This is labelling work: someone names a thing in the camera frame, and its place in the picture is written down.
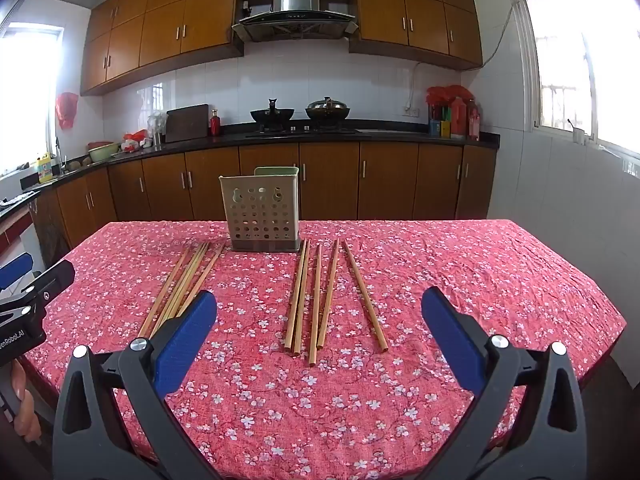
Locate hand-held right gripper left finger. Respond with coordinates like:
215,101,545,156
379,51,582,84
52,290,218,480

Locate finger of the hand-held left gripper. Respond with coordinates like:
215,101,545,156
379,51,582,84
0,253,34,292
0,259,76,312

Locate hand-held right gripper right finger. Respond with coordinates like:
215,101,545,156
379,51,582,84
421,287,588,480

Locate perforated beige utensil holder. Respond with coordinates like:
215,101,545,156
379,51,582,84
219,165,302,252

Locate person's left hand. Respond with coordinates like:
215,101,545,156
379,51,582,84
9,359,42,444

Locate red floral tablecloth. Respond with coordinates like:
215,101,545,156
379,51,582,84
22,218,626,480

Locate green basin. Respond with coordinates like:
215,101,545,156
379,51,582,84
87,141,122,162

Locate red and white plastic bag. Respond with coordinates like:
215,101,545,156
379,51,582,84
122,130,153,153

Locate small kitchen window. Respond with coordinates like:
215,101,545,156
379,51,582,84
0,22,65,176

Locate wooden lower cabinets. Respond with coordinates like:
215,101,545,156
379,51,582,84
30,141,497,261

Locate wooden cabinets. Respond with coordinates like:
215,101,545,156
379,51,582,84
80,0,484,97
30,141,497,261

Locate clear glass cups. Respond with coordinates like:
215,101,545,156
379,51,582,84
148,112,167,146

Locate dark cutting board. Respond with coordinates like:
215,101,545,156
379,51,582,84
165,104,210,143

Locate black kitchen countertop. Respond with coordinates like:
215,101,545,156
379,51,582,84
0,119,501,221

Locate red oil bottle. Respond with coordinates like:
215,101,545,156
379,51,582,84
466,99,482,142
451,97,468,139

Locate gas stove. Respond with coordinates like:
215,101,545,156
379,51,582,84
245,127,360,139

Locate black wok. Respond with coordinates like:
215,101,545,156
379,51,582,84
250,98,297,128

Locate crumpled red bag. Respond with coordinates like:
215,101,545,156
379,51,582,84
426,85,476,106

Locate dark pot with lid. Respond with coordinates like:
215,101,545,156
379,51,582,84
305,96,351,128

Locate wooden upper cabinets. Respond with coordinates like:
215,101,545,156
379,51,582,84
80,0,484,97

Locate large sliding window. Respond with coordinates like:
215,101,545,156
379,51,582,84
507,0,640,181

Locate white power cable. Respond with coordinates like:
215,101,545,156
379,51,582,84
407,60,423,108

